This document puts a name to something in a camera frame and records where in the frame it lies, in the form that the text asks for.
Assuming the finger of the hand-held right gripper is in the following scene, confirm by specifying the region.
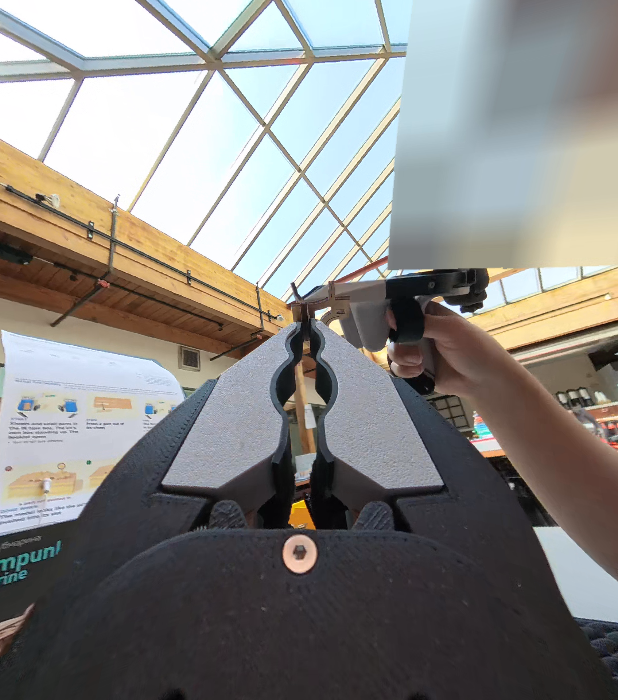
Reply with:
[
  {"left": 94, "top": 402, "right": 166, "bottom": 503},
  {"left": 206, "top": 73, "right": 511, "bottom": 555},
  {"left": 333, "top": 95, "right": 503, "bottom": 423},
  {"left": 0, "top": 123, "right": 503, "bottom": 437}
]
[
  {"left": 290, "top": 280, "right": 393, "bottom": 308},
  {"left": 321, "top": 300, "right": 367, "bottom": 349}
]

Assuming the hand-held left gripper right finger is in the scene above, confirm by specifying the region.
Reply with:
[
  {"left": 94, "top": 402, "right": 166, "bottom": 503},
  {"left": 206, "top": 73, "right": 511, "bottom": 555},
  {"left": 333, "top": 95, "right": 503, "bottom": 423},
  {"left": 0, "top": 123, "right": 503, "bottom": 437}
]
[{"left": 310, "top": 320, "right": 445, "bottom": 527}]

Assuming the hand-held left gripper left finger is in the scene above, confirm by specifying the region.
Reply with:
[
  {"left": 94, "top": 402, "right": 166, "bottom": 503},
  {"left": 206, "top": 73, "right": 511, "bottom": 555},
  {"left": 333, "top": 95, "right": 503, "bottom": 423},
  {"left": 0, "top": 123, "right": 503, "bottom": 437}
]
[{"left": 162, "top": 322, "right": 306, "bottom": 527}]

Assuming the long wooden model part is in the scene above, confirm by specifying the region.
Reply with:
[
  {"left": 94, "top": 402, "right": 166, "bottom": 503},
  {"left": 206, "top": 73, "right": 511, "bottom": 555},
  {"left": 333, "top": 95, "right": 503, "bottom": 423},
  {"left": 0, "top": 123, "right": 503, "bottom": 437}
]
[{"left": 309, "top": 281, "right": 351, "bottom": 319}]

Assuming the person's right forearm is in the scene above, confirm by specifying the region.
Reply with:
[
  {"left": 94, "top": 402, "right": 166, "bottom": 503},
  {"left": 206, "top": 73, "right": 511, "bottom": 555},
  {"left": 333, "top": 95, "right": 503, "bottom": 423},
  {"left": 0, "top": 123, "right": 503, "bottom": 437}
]
[{"left": 467, "top": 334, "right": 618, "bottom": 610}]

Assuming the black model kit box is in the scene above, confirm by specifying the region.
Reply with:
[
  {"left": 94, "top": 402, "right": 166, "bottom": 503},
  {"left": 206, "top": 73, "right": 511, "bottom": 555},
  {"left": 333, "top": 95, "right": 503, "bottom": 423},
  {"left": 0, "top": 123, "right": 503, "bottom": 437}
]
[{"left": 0, "top": 520, "right": 78, "bottom": 642}]

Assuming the person's right hand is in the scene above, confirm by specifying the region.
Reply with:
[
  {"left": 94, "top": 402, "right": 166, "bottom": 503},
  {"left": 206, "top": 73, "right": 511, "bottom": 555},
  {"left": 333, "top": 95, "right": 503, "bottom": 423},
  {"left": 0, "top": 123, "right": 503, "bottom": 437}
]
[{"left": 387, "top": 300, "right": 513, "bottom": 401}]

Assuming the white instruction sheet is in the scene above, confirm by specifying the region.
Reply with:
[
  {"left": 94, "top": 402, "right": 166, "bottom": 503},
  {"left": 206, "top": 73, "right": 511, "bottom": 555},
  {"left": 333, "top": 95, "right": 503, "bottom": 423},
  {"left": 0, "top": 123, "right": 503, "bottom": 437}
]
[{"left": 0, "top": 330, "right": 186, "bottom": 538}]

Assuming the black conduit pipe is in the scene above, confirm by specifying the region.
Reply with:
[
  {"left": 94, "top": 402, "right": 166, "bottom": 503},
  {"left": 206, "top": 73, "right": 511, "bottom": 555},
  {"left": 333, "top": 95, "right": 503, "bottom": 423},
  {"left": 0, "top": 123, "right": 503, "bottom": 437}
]
[{"left": 0, "top": 164, "right": 283, "bottom": 335}]

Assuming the wooden post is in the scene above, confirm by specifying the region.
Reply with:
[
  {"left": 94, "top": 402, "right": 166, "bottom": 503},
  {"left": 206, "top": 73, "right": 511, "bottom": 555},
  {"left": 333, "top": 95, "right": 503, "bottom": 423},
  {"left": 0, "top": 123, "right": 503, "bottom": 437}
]
[{"left": 294, "top": 361, "right": 316, "bottom": 456}]

